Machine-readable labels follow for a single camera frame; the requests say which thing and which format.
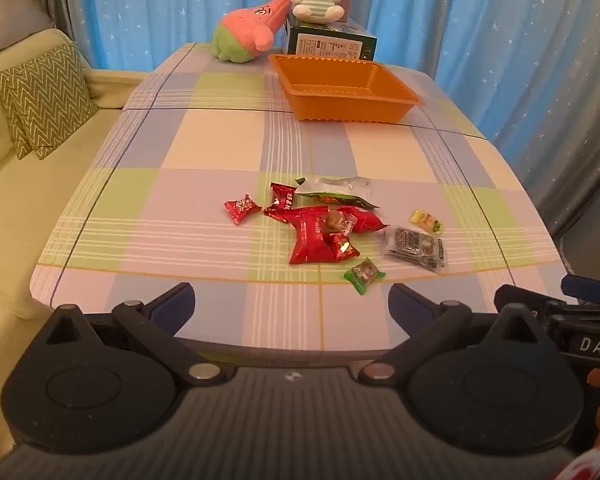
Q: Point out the green candy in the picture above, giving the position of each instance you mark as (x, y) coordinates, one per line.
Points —
(364, 275)

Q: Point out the green chevron cushion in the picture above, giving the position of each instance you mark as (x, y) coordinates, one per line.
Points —
(55, 100)
(12, 115)

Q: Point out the pink star plush toy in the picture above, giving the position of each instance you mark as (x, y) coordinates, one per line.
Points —
(245, 30)

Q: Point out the large red snack packet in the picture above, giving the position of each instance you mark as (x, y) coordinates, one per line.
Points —
(310, 240)

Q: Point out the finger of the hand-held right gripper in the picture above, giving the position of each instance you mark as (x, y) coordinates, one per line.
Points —
(522, 300)
(590, 287)

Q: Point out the blue star-print curtain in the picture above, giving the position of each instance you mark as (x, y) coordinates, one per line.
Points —
(155, 10)

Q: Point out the red candy packet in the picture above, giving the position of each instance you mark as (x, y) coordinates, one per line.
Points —
(282, 202)

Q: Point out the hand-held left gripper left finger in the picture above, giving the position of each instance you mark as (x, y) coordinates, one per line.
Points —
(172, 305)

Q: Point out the grey curtain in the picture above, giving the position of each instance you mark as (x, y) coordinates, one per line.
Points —
(62, 0)

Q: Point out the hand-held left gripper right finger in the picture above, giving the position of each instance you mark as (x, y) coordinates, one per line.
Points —
(410, 305)

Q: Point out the light green sofa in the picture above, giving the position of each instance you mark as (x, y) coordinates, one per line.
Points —
(30, 210)

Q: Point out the silver green snack packet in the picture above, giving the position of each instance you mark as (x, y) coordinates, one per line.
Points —
(335, 190)

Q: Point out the brown candy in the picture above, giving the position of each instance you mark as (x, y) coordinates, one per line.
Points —
(339, 221)

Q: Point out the person's red white clothing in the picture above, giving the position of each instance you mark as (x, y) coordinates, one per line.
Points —
(595, 470)

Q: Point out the green printed carton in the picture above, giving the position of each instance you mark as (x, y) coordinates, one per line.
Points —
(330, 47)

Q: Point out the red gold candy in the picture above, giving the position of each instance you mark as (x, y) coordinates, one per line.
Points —
(341, 246)

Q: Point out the orange plastic tray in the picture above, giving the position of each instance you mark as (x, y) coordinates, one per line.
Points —
(330, 85)

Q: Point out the yellow candy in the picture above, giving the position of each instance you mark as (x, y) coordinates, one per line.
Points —
(427, 221)

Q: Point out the silver dark snack packet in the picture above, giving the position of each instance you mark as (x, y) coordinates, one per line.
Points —
(415, 247)

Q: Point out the small red candy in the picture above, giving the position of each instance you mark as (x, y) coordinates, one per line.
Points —
(241, 207)

